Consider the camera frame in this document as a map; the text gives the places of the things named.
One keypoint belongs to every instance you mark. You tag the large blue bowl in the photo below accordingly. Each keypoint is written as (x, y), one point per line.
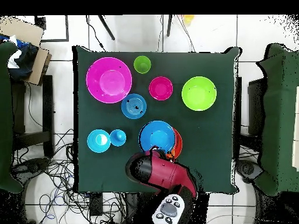
(149, 130)

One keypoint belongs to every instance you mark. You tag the orange-red bowl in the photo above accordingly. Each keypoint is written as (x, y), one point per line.
(178, 142)

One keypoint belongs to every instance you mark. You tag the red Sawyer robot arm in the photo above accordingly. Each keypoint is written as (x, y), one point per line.
(163, 172)

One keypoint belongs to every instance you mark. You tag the blue flat-bottomed bowl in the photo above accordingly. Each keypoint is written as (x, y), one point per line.
(133, 106)

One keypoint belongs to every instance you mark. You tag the blue cup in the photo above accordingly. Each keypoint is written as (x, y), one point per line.
(118, 137)

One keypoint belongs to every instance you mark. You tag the small pink-red bowl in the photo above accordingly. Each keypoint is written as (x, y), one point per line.
(161, 88)

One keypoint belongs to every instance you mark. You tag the green bowl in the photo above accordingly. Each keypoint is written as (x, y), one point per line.
(199, 93)

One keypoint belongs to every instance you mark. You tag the small light blue ribbed bowl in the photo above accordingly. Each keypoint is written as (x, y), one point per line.
(93, 142)

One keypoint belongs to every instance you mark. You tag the large pink bowl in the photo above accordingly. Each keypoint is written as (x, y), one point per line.
(108, 80)

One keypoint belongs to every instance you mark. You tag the green cup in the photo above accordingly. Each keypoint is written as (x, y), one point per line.
(142, 64)

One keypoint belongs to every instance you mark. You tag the dark green tablecloth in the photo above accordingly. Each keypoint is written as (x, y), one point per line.
(210, 151)

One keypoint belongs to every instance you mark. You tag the black power brick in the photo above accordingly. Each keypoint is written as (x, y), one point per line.
(96, 205)

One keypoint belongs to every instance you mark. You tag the black stand leg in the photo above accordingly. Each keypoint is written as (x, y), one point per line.
(169, 25)
(106, 27)

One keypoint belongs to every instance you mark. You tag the black box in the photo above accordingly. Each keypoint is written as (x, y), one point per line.
(255, 105)

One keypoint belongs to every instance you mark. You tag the yellow object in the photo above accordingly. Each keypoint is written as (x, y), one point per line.
(188, 19)

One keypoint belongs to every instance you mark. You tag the green-clothed side table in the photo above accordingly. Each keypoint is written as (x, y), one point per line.
(4, 116)
(278, 116)

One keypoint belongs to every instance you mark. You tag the dark clothing bundle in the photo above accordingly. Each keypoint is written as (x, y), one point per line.
(23, 60)

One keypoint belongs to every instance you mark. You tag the white panel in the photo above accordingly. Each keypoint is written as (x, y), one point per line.
(296, 128)

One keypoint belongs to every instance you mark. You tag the cardboard box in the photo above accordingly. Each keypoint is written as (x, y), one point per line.
(21, 28)

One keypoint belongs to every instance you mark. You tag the black stool frame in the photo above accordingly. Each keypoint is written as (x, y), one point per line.
(48, 105)

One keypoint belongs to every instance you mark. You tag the black pedestal foot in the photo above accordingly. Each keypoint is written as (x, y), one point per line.
(247, 169)
(32, 165)

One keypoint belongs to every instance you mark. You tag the black floor frame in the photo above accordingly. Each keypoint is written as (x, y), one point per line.
(67, 28)

